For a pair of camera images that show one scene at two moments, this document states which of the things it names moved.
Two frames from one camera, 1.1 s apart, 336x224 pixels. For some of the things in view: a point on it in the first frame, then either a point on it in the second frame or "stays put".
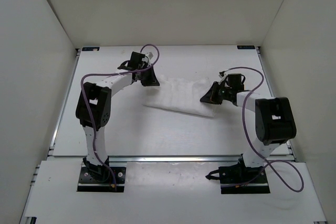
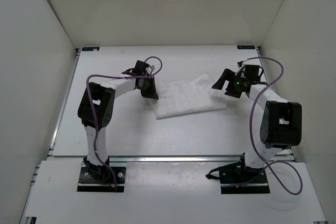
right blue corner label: (245, 46) stays put
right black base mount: (239, 179) stays put
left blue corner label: (90, 49) stays put
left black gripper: (152, 81) -> (151, 93)
